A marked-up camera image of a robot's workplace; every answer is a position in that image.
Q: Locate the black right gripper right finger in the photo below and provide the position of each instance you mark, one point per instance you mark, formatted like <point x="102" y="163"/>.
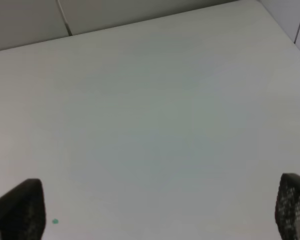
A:
<point x="287" y="207"/>

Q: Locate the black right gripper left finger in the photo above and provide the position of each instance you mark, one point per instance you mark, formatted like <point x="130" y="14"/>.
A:
<point x="23" y="212"/>

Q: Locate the right green dot sticker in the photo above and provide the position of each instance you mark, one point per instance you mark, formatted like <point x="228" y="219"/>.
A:
<point x="55" y="221"/>

